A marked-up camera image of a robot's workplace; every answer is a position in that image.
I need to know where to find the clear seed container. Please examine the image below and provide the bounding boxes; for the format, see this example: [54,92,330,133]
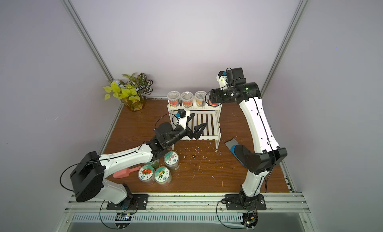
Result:
[209,101,219,107]
[194,91,206,107]
[181,91,194,108]

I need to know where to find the clear container red seeds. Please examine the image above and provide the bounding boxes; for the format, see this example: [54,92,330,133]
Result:
[167,91,181,107]

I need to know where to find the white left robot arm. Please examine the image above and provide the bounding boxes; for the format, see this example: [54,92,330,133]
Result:
[70,122,207,207]

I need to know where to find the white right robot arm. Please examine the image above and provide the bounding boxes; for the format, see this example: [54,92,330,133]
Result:
[208,68,287,204]

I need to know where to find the white wooden slatted shelf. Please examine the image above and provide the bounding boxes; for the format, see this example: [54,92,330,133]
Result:
[167,93,222,148]

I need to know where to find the jar with tree lid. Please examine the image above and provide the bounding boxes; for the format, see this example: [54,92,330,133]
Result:
[145,159,160,170]

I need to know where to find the jar with orange flower lid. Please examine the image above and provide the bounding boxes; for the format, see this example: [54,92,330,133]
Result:
[155,166,172,187]

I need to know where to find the jar with strawberry lid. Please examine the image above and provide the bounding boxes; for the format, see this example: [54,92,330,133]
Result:
[138,165,156,185]

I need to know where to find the green potted plant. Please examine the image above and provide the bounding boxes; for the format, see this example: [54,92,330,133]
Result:
[103,73,153,112]

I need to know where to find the black blue garden glove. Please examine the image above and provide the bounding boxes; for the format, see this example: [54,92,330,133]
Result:
[225,138,246,168]

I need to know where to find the pink plastic scoop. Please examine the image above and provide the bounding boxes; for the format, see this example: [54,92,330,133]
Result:
[113,166,141,179]

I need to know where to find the left controller board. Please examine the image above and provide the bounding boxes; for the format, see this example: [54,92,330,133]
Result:
[114,213,132,230]

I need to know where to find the controller board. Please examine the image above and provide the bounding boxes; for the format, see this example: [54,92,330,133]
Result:
[242,211,259,230]
[114,213,132,230]

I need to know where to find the right controller board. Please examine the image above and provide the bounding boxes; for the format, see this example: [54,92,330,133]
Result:
[242,211,259,230]

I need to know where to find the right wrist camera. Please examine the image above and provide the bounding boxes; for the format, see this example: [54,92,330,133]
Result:
[216,71,228,90]

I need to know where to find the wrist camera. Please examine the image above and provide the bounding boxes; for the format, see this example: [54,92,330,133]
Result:
[216,71,228,90]
[176,108,195,129]

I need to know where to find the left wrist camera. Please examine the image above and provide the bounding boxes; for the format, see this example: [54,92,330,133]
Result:
[176,108,195,129]

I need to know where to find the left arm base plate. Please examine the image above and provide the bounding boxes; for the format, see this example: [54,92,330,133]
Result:
[106,194,149,211]

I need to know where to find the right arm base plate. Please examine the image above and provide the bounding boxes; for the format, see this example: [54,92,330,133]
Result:
[224,193,267,211]

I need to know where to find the aluminium front rail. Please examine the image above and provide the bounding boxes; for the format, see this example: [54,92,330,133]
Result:
[64,193,310,213]

